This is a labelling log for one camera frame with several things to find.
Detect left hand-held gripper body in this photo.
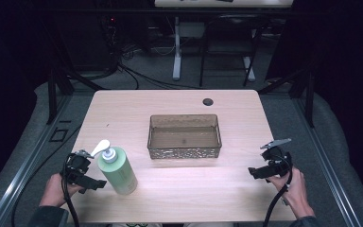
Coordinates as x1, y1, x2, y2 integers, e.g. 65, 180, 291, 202
63, 149, 95, 185

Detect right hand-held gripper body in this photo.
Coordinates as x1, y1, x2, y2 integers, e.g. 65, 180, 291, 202
259, 138, 294, 178

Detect green pump bottle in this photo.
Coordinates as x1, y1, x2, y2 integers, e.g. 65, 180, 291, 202
89, 139, 139, 196

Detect clear brown plastic bin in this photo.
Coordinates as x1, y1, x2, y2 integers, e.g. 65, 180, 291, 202
147, 113, 223, 160

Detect person's left hand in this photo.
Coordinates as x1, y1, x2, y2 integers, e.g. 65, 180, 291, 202
39, 172, 83, 209

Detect person's right hand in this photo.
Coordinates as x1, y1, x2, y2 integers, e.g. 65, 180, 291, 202
266, 166, 316, 220

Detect black metal stand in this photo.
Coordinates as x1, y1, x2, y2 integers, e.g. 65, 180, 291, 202
44, 31, 108, 126
257, 60, 317, 129

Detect black chair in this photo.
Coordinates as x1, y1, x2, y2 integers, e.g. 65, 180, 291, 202
199, 12, 270, 88

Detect white desk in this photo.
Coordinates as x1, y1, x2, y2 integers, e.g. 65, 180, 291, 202
154, 0, 295, 81

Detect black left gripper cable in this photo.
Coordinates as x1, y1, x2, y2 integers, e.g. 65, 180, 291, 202
60, 153, 81, 227

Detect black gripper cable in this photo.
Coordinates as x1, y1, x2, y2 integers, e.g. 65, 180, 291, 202
60, 153, 81, 227
262, 157, 295, 227

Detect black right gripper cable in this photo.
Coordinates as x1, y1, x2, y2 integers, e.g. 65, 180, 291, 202
262, 157, 295, 227

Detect aluminium floor rail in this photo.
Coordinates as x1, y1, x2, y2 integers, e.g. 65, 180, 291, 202
0, 94, 74, 227
291, 96, 362, 227

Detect black floor cable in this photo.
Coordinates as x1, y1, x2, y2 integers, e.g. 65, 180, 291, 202
116, 61, 204, 91

